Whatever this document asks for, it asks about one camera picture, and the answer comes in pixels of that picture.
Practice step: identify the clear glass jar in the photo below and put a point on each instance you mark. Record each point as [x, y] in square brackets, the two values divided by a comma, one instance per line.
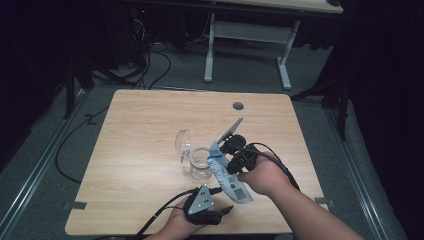
[199, 166]

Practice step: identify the metal floor rail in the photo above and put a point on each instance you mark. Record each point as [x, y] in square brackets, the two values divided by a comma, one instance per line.
[40, 166]
[360, 173]

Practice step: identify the round grey table grommet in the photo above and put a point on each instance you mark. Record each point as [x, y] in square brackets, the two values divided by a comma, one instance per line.
[238, 106]

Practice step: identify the white and blue milk carton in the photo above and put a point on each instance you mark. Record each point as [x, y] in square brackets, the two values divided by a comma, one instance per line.
[228, 185]

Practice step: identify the person's right hand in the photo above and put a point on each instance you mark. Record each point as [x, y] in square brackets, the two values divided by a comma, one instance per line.
[266, 175]

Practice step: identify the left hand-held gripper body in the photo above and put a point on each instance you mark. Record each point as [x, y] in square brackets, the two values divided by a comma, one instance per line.
[200, 206]

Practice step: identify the desk with white legs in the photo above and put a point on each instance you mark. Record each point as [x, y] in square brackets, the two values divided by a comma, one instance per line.
[248, 31]

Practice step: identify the person's left hand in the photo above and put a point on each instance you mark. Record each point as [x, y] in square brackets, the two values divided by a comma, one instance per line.
[180, 221]

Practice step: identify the black metal stand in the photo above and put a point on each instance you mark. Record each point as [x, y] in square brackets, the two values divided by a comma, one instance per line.
[70, 90]
[341, 110]

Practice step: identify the grey tape strip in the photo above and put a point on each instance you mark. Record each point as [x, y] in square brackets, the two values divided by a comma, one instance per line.
[325, 201]
[76, 205]

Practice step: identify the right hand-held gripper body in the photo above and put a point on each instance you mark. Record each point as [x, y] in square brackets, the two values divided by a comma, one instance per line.
[245, 155]

